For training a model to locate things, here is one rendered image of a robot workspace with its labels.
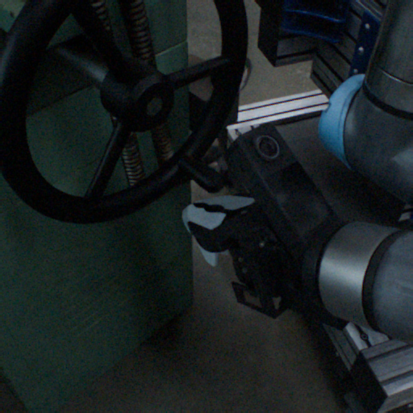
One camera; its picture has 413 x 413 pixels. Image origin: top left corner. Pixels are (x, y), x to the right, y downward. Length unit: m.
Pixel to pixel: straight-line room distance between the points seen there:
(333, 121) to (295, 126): 1.00
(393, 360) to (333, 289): 0.66
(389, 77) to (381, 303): 0.16
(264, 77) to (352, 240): 1.66
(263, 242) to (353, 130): 0.12
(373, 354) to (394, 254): 0.67
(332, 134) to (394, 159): 0.06
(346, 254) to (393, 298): 0.05
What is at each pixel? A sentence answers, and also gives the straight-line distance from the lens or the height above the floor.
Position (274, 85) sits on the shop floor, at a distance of 1.97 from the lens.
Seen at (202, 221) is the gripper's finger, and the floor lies 0.72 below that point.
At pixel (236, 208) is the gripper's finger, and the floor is 0.73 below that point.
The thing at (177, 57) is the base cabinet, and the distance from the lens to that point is 0.78.
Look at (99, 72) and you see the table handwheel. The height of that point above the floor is 0.82.
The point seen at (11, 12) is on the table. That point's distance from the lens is 0.54.
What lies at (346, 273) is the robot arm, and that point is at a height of 0.81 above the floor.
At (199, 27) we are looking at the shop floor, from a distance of 2.32.
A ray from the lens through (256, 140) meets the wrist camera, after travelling 0.42.
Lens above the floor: 1.10
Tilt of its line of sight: 47 degrees down
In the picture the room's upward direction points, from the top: straight up
